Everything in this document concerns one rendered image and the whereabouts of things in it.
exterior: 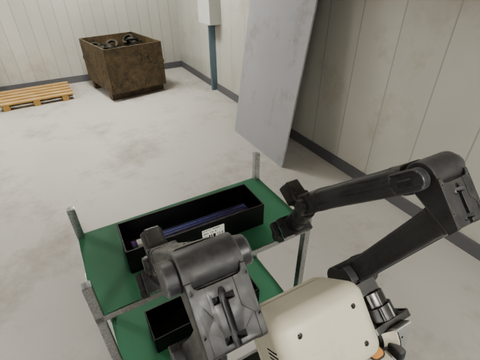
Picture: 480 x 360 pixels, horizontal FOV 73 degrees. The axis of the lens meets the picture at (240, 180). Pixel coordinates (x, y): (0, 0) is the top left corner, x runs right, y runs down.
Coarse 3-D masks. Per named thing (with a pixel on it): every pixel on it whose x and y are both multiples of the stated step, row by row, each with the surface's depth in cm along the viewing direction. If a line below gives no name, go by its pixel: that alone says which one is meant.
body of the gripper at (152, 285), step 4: (144, 272) 86; (144, 276) 86; (148, 276) 86; (152, 276) 83; (144, 280) 85; (148, 280) 86; (152, 280) 86; (156, 280) 82; (144, 284) 85; (148, 284) 85; (152, 284) 85; (156, 284) 85; (148, 288) 85; (152, 288) 85; (156, 288) 85; (160, 288) 85; (148, 292) 84; (152, 292) 84
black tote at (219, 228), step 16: (224, 192) 144; (240, 192) 149; (176, 208) 136; (192, 208) 140; (208, 208) 144; (224, 208) 149; (256, 208) 135; (128, 224) 128; (144, 224) 132; (160, 224) 136; (176, 224) 140; (208, 224) 126; (224, 224) 130; (240, 224) 135; (256, 224) 140; (128, 240) 132; (176, 240) 122; (192, 240) 126; (128, 256) 115
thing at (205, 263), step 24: (216, 240) 39; (192, 264) 36; (216, 264) 37; (240, 264) 37; (192, 288) 35; (216, 288) 36; (240, 288) 37; (192, 312) 35; (216, 312) 36; (240, 312) 36; (192, 336) 52; (216, 336) 35; (240, 336) 37
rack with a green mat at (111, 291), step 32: (256, 160) 164; (256, 192) 161; (96, 256) 127; (256, 256) 205; (96, 288) 115; (128, 288) 115; (96, 320) 105; (128, 320) 170; (128, 352) 156; (160, 352) 156
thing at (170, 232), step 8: (232, 208) 144; (240, 208) 144; (208, 216) 139; (216, 216) 139; (224, 216) 139; (184, 224) 135; (192, 224) 135; (200, 224) 135; (168, 232) 131; (176, 232) 131; (136, 240) 128
